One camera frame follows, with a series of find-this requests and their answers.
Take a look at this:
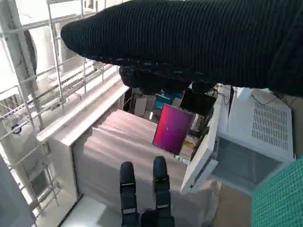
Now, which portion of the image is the blue box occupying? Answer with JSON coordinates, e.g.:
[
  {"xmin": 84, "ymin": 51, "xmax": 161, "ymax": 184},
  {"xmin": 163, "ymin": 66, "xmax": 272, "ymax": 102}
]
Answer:
[{"xmin": 155, "ymin": 93, "xmax": 184, "ymax": 113}]

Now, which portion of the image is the monitor with purple screen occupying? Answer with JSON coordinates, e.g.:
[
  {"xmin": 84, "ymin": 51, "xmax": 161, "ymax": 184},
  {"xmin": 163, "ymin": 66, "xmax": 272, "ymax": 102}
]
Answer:
[{"xmin": 152, "ymin": 103, "xmax": 195, "ymax": 154}]

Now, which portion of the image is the black monitor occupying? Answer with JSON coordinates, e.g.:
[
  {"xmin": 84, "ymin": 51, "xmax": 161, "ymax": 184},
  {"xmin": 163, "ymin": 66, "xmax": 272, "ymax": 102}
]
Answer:
[{"xmin": 180, "ymin": 88, "xmax": 217, "ymax": 116}]

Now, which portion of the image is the beige cloth cover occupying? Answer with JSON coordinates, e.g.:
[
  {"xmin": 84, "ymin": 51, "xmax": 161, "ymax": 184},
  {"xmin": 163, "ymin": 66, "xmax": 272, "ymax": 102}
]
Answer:
[{"xmin": 71, "ymin": 109, "xmax": 223, "ymax": 227}]

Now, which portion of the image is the white green bottle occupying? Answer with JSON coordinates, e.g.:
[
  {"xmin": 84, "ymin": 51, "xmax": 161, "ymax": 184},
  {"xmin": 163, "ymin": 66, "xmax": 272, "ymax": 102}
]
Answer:
[{"xmin": 174, "ymin": 155, "xmax": 190, "ymax": 166}]

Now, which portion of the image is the white mesh cabinet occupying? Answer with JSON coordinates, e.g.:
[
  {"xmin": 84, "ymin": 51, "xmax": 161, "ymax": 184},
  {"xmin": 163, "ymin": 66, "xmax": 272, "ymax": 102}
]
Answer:
[{"xmin": 179, "ymin": 87, "xmax": 296, "ymax": 196}]

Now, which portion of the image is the white desk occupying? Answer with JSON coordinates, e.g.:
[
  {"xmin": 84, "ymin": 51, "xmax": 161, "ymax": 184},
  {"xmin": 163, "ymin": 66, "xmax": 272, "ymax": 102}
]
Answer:
[{"xmin": 36, "ymin": 84, "xmax": 130, "ymax": 201}]

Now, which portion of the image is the blue round tag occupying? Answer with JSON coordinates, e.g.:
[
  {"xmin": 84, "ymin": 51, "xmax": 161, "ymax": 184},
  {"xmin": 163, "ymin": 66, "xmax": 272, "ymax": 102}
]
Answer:
[{"xmin": 10, "ymin": 124, "xmax": 24, "ymax": 136}]

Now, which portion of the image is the white metal window grille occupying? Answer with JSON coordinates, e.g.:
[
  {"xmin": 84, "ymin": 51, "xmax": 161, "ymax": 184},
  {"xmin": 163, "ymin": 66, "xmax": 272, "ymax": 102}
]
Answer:
[{"xmin": 0, "ymin": 0, "xmax": 119, "ymax": 227}]

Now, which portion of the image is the green cutting mat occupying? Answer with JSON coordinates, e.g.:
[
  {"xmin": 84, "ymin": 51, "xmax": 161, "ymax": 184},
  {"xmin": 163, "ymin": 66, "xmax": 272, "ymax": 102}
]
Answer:
[{"xmin": 250, "ymin": 157, "xmax": 303, "ymax": 227}]

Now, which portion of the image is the grey panel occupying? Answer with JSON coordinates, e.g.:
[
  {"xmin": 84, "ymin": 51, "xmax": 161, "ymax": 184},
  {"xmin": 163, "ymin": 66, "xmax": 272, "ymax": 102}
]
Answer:
[{"xmin": 0, "ymin": 156, "xmax": 36, "ymax": 227}]

